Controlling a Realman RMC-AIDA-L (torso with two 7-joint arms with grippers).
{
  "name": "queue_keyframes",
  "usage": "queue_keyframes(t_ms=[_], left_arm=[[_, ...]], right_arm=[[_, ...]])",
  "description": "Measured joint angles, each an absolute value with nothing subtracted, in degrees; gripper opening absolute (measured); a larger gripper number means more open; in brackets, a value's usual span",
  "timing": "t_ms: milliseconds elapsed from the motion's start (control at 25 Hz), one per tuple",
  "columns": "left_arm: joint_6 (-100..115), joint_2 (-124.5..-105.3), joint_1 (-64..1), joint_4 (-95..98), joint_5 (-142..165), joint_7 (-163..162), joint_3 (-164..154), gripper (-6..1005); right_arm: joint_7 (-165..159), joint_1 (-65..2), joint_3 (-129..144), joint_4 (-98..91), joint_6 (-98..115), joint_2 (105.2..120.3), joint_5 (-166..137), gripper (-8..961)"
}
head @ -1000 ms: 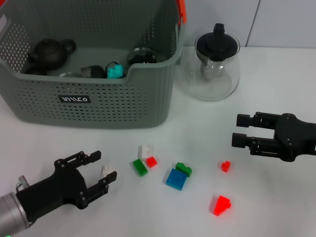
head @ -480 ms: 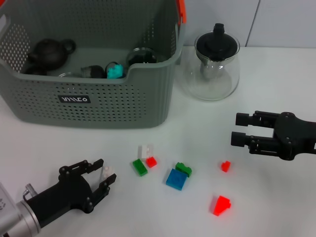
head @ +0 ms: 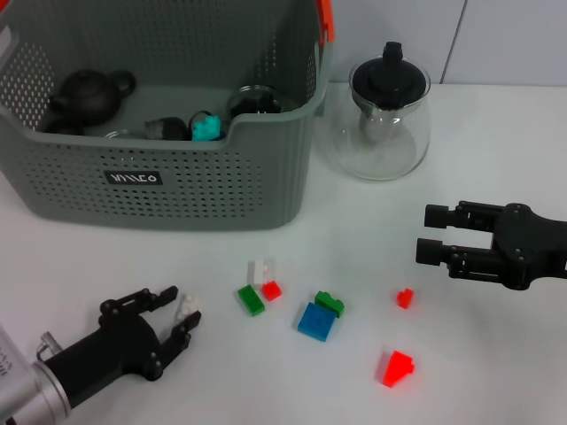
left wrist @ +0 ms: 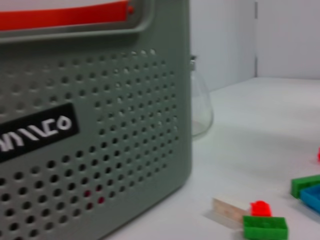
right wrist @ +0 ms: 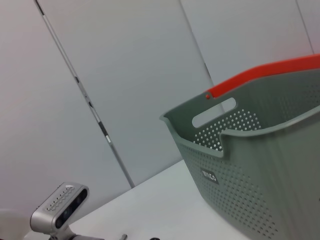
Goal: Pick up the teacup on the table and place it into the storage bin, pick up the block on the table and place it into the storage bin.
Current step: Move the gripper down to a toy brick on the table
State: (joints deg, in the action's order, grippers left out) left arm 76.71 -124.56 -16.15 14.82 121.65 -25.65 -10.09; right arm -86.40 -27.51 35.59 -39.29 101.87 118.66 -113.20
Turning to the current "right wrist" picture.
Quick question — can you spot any grey-green perforated storage bin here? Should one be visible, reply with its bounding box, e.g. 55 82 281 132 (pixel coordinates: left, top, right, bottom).
159 69 320 240

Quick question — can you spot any grey left wrist camera housing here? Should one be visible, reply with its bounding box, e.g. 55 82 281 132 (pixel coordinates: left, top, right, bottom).
29 182 90 236

